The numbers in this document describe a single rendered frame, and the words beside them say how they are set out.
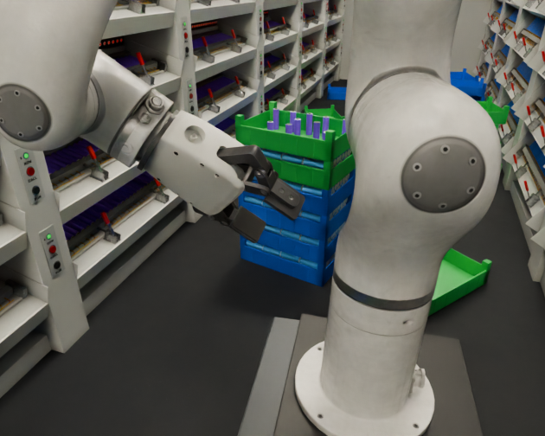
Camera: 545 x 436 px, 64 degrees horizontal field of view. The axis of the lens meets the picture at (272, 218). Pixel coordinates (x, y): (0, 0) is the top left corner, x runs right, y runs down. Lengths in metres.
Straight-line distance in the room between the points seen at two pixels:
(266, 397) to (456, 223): 0.40
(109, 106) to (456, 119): 0.31
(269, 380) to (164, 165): 0.38
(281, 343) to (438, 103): 0.51
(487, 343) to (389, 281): 0.82
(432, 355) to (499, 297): 0.74
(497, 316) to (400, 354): 0.85
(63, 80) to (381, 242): 0.31
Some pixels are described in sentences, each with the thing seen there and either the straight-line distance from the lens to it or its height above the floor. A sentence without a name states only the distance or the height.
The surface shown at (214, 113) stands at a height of 0.35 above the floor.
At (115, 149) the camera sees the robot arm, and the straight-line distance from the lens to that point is 0.47.
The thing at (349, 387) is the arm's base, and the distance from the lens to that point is 0.59.
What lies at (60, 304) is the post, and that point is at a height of 0.13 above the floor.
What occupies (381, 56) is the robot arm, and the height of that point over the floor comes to 0.75.
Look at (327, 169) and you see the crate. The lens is 1.16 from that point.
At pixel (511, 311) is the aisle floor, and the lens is 1.42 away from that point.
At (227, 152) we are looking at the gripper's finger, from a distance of 0.45.
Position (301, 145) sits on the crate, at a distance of 1.18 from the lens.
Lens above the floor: 0.82
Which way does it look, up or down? 28 degrees down
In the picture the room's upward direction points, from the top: straight up
